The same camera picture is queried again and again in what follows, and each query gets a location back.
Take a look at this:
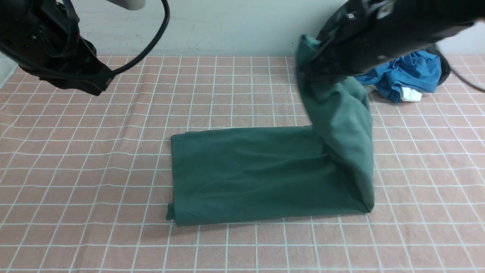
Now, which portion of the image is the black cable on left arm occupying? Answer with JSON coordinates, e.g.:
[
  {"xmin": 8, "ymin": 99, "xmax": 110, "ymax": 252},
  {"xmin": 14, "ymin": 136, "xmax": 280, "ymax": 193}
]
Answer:
[{"xmin": 0, "ymin": 0, "xmax": 171, "ymax": 81}]

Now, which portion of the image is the white garment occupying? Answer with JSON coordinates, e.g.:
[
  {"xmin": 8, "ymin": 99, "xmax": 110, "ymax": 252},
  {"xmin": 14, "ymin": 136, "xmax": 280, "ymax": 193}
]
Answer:
[{"xmin": 363, "ymin": 83, "xmax": 422, "ymax": 103}]

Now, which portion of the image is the pink grid tablecloth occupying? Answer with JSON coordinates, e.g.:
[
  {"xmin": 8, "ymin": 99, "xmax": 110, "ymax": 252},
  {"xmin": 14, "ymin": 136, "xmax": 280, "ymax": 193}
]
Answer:
[{"xmin": 0, "ymin": 56, "xmax": 485, "ymax": 273}]

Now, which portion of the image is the green long sleeve shirt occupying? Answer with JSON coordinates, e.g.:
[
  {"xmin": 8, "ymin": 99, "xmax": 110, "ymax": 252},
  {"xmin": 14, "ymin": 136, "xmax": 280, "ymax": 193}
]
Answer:
[{"xmin": 166, "ymin": 34, "xmax": 375, "ymax": 227}]

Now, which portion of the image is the blue garment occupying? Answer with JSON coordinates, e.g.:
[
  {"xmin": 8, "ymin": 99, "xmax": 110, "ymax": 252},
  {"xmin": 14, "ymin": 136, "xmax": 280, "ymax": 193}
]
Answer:
[{"xmin": 356, "ymin": 52, "xmax": 440, "ymax": 95}]

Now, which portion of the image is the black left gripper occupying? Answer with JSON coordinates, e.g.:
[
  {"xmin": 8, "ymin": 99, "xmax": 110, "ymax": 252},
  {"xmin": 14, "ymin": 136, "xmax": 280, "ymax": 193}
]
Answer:
[{"xmin": 19, "ymin": 39, "xmax": 114, "ymax": 96}]

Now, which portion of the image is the dark grey garment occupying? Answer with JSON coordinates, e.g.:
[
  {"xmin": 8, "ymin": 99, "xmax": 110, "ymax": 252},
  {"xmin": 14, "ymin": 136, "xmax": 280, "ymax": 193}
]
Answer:
[{"xmin": 316, "ymin": 15, "xmax": 451, "ymax": 86}]

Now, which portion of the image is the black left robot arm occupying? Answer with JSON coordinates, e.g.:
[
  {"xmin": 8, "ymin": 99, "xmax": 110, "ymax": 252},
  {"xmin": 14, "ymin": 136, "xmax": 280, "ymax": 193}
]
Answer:
[{"xmin": 0, "ymin": 0, "xmax": 113, "ymax": 96}]

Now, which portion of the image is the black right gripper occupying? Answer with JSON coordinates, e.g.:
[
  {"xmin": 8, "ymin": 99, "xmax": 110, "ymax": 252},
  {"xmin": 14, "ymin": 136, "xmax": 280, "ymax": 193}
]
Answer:
[{"xmin": 303, "ymin": 0, "xmax": 417, "ymax": 85}]

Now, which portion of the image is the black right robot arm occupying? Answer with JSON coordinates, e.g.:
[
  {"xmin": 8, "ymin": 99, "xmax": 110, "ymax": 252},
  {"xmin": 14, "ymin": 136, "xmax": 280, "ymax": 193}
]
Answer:
[{"xmin": 301, "ymin": 0, "xmax": 484, "ymax": 80}]

